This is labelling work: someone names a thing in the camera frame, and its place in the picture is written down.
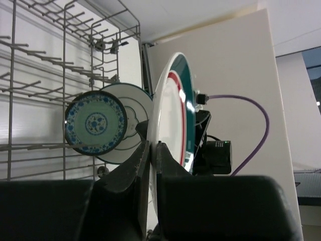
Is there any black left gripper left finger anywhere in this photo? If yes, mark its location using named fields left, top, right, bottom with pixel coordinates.
left=1, top=121, right=149, bottom=240

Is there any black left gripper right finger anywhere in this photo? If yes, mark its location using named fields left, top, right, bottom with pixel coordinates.
left=155, top=143, right=301, bottom=240

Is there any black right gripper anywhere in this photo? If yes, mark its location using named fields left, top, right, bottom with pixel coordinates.
left=193, top=110, right=211, bottom=173

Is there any white plate green red rim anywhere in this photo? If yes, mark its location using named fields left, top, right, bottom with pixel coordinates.
left=147, top=52, right=196, bottom=210

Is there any large white plate blue rim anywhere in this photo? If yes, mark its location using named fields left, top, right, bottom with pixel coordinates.
left=97, top=83, right=152, bottom=165

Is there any small teal patterned plate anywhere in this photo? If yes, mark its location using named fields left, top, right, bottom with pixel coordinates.
left=65, top=90, right=127, bottom=156

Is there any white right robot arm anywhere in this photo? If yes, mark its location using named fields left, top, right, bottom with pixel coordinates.
left=192, top=94, right=232, bottom=175

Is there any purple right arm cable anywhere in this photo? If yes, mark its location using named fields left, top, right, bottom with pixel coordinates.
left=208, top=94, right=270, bottom=176

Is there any grey wire dish rack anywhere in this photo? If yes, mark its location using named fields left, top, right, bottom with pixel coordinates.
left=1, top=1, right=145, bottom=181

